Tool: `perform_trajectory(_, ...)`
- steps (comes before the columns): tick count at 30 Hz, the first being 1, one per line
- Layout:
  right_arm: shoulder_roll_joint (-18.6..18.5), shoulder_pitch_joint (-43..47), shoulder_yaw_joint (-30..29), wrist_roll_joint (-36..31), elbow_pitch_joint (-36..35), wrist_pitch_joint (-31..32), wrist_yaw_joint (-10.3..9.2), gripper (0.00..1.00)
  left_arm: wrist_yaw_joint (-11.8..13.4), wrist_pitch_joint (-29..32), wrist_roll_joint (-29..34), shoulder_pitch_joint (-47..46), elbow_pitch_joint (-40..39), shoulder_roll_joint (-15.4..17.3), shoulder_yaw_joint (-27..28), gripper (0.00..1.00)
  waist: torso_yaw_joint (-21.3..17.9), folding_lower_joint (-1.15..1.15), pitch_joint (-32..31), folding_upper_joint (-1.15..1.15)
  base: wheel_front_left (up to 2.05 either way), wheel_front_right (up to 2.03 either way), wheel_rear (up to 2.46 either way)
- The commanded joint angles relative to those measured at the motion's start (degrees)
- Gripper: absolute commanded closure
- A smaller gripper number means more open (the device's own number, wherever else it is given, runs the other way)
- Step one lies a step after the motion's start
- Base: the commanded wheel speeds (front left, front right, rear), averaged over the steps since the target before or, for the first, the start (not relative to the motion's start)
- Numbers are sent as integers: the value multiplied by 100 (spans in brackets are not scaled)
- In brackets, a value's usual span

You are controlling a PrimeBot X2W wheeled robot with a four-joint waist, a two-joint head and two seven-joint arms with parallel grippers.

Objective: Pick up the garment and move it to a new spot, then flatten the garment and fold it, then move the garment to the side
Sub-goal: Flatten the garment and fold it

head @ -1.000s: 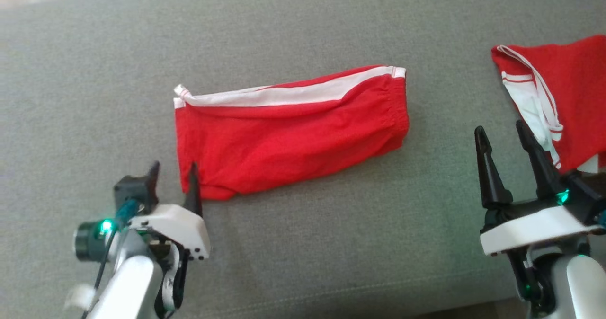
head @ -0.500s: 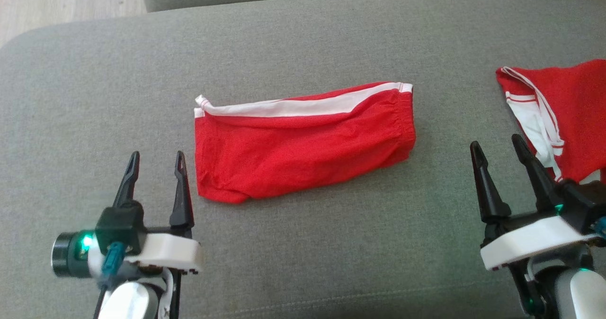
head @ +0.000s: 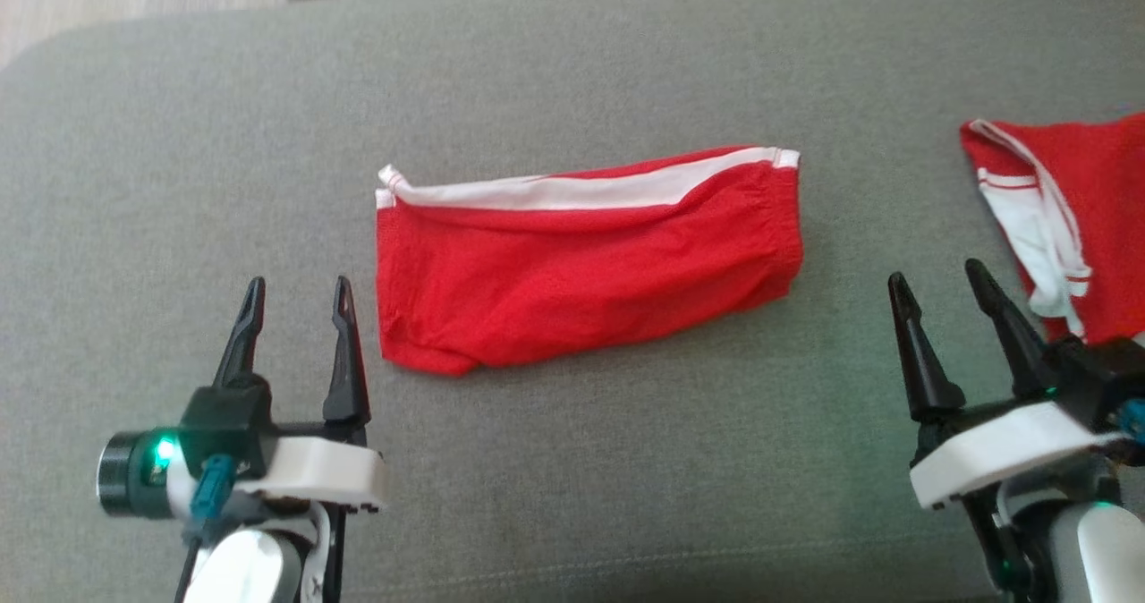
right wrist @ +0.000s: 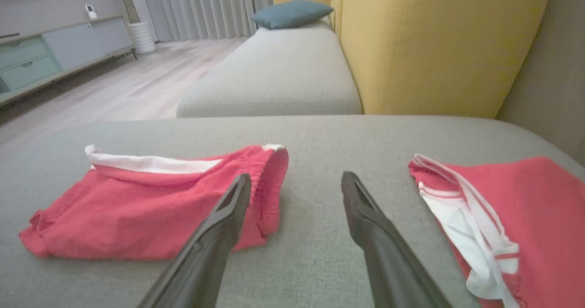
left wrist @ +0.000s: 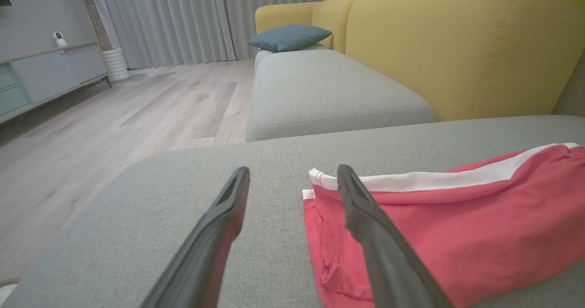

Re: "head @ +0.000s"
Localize left arm cable teal plug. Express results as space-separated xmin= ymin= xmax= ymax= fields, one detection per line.
xmin=174 ymin=456 xmax=237 ymax=603

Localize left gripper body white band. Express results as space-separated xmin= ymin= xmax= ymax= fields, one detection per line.
xmin=179 ymin=386 xmax=388 ymax=513

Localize red shorts with white stripe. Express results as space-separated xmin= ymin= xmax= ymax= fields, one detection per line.
xmin=374 ymin=145 xmax=804 ymax=378

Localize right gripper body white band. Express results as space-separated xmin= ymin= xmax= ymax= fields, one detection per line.
xmin=910 ymin=337 xmax=1145 ymax=511

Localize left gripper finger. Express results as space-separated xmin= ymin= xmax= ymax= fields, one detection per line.
xmin=322 ymin=275 xmax=372 ymax=424
xmin=213 ymin=276 xmax=269 ymax=392

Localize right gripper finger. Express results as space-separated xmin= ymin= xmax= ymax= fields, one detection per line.
xmin=887 ymin=271 xmax=968 ymax=423
xmin=964 ymin=258 xmax=1058 ymax=400

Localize red basketball jersey shirt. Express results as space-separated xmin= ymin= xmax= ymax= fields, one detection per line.
xmin=960 ymin=113 xmax=1145 ymax=346

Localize yellow and grey sofa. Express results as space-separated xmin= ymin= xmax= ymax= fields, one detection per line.
xmin=0 ymin=0 xmax=1145 ymax=603

